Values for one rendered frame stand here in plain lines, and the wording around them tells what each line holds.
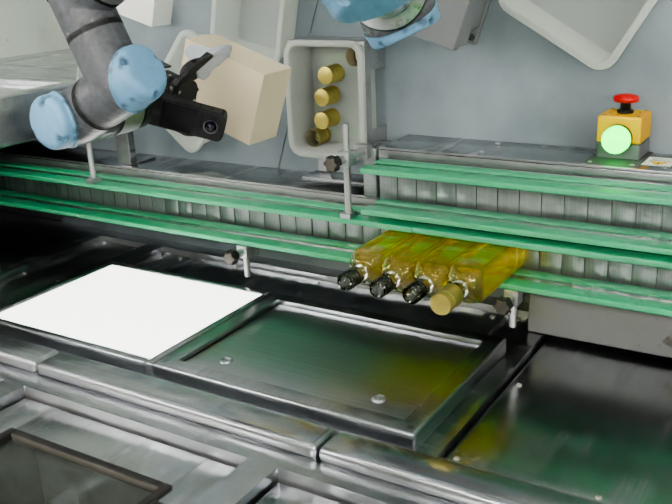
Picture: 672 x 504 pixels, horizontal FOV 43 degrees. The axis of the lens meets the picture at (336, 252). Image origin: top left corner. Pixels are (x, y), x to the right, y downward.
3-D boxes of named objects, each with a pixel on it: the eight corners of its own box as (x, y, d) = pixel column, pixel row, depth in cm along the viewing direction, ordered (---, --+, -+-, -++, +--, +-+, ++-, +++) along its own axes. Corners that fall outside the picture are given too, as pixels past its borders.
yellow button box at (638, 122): (607, 148, 147) (594, 157, 141) (609, 104, 144) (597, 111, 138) (649, 151, 143) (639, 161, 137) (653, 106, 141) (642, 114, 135)
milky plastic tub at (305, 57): (312, 146, 178) (288, 155, 171) (307, 35, 170) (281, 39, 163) (387, 153, 169) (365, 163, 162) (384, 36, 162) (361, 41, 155)
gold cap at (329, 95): (325, 85, 170) (312, 88, 166) (340, 85, 168) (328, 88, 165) (326, 103, 171) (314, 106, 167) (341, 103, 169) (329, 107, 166)
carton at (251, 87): (215, 33, 144) (185, 38, 138) (291, 68, 139) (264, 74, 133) (203, 100, 150) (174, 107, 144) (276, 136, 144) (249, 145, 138)
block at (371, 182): (378, 187, 165) (360, 196, 160) (377, 138, 162) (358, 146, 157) (395, 189, 163) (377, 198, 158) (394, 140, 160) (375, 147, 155)
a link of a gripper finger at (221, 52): (204, 22, 136) (166, 59, 133) (233, 35, 134) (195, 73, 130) (208, 36, 139) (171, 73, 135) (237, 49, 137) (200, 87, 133)
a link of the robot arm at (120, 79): (99, 18, 104) (49, 56, 111) (138, 104, 105) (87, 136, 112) (144, 12, 110) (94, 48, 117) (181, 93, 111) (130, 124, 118)
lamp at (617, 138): (603, 150, 140) (597, 154, 137) (604, 123, 138) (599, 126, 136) (631, 153, 137) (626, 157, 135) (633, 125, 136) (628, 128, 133)
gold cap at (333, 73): (328, 63, 168) (316, 66, 164) (344, 63, 166) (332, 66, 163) (329, 81, 169) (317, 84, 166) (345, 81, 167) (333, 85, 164)
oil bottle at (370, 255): (404, 247, 158) (345, 286, 141) (404, 218, 157) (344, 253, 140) (432, 251, 156) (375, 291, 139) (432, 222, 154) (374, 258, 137)
